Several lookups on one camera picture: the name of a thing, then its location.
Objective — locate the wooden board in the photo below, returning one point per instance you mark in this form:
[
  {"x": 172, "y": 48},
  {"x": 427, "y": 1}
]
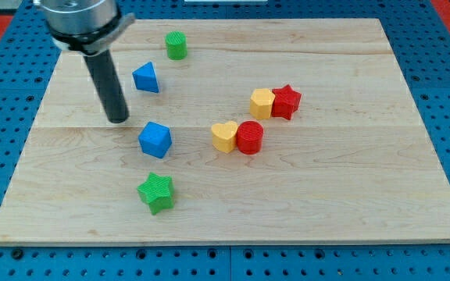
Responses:
[{"x": 353, "y": 166}]

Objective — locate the green star block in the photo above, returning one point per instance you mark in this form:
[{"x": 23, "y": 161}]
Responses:
[{"x": 157, "y": 192}]

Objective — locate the red star block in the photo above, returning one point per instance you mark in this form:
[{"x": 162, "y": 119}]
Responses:
[{"x": 286, "y": 102}]

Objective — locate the green cylinder block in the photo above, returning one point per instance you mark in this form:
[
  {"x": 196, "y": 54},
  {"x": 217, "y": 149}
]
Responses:
[{"x": 176, "y": 45}]

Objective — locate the yellow heart block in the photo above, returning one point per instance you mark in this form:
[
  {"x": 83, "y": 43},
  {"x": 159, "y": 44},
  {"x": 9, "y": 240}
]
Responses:
[{"x": 224, "y": 136}]

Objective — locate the red cylinder block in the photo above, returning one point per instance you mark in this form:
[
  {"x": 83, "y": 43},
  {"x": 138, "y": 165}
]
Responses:
[{"x": 250, "y": 137}]

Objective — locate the yellow pentagon block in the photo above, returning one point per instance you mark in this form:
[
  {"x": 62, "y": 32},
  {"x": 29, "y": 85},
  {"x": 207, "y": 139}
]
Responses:
[{"x": 261, "y": 103}]

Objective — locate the blue cube block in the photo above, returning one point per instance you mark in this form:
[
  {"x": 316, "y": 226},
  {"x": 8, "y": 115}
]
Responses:
[{"x": 155, "y": 139}]

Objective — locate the blue triangle block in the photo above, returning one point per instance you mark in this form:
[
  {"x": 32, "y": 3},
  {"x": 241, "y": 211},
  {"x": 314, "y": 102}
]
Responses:
[{"x": 145, "y": 78}]

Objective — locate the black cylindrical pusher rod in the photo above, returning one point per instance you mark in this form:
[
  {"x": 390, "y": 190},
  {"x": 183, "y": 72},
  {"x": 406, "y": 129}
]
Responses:
[{"x": 106, "y": 81}]

